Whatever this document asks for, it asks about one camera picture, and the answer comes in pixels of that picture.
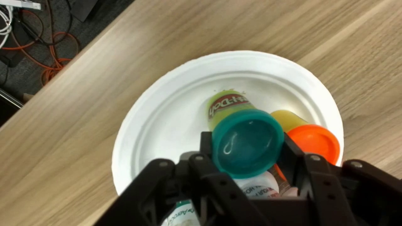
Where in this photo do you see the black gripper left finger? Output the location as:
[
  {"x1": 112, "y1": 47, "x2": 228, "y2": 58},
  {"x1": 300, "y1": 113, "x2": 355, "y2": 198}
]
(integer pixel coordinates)
[{"x1": 94, "y1": 131, "x2": 253, "y2": 226}]

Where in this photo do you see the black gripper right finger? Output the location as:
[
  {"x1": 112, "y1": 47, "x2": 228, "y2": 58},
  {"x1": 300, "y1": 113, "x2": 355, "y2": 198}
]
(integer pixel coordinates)
[{"x1": 274, "y1": 139, "x2": 402, "y2": 226}]

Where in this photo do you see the yellow tub with orange lid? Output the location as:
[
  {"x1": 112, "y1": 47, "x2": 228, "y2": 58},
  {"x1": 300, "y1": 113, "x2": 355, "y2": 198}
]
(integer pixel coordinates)
[{"x1": 271, "y1": 109, "x2": 342, "y2": 167}]

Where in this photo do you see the tub with teal lid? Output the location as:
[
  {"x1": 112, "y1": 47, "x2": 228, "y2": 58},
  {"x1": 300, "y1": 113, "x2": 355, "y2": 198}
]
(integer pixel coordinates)
[{"x1": 208, "y1": 89, "x2": 287, "y2": 180}]

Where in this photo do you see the white paper plate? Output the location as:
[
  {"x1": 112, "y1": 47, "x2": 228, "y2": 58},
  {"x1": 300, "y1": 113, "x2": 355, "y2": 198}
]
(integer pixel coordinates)
[{"x1": 111, "y1": 49, "x2": 346, "y2": 198}]

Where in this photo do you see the orange cable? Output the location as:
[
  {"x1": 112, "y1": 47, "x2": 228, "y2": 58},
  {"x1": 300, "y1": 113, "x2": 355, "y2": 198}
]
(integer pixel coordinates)
[{"x1": 0, "y1": 8, "x2": 82, "y2": 83}]

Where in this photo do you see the thin white cable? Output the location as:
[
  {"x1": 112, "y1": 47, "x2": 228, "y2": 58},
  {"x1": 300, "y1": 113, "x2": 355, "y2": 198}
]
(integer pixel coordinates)
[{"x1": 0, "y1": 5, "x2": 16, "y2": 48}]

